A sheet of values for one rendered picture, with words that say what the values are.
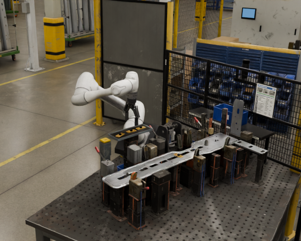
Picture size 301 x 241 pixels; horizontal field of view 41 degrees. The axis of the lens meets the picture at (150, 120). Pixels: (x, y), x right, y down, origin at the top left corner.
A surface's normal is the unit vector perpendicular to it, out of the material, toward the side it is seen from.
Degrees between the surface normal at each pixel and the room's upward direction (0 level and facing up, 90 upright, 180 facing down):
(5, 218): 0
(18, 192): 0
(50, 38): 90
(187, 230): 0
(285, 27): 90
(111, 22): 90
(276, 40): 90
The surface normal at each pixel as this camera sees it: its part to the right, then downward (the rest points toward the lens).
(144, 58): -0.50, 0.33
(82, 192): 0.03, -0.93
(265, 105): -0.75, 0.22
